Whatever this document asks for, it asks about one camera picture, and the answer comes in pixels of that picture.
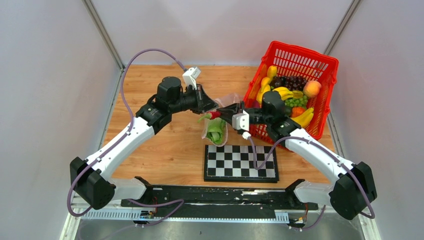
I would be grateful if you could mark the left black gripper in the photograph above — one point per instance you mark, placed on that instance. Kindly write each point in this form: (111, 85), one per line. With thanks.
(204, 103)

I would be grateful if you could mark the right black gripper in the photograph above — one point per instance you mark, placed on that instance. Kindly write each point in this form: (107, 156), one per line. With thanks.
(228, 111)

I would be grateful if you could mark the red chili pepper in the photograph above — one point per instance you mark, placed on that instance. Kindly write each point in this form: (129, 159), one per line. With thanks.
(211, 115)

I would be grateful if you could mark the green napa cabbage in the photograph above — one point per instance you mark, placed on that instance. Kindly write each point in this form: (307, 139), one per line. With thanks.
(216, 131)

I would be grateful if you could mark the clear zip top bag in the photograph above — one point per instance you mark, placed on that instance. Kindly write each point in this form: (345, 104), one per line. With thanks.
(223, 101)

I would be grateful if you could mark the green grapes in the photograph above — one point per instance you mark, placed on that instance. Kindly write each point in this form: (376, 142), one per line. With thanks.
(297, 102)

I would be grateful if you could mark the orange peach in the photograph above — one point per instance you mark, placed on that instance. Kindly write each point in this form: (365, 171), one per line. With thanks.
(312, 88)

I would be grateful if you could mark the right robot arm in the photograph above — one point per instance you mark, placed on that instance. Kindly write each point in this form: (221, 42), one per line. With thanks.
(351, 188)

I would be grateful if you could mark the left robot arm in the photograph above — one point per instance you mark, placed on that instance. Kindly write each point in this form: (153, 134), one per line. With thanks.
(91, 178)

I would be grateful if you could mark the black white checkerboard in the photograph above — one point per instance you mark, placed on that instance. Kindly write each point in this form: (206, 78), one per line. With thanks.
(235, 163)

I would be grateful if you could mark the yellow banana bunch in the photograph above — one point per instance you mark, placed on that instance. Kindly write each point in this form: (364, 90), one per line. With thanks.
(284, 93)
(305, 118)

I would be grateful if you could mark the yellow pear squash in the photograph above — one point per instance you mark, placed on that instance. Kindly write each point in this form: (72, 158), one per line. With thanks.
(265, 83)

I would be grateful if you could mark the red orange fruit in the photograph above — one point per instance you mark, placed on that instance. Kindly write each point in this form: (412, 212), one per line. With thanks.
(297, 111)

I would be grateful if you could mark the dark purple grapes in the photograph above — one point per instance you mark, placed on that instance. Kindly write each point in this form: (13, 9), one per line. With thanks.
(293, 83)

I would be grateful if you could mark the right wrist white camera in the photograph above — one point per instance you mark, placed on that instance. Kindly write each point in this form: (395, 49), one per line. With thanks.
(241, 121)

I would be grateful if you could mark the wrist white camera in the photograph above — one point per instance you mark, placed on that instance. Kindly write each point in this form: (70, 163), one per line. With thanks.
(241, 121)
(190, 76)

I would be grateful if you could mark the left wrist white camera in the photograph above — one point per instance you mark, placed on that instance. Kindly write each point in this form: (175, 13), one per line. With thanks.
(190, 76)

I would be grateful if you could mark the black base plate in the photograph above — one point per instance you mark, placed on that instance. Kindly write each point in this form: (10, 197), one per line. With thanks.
(226, 202)

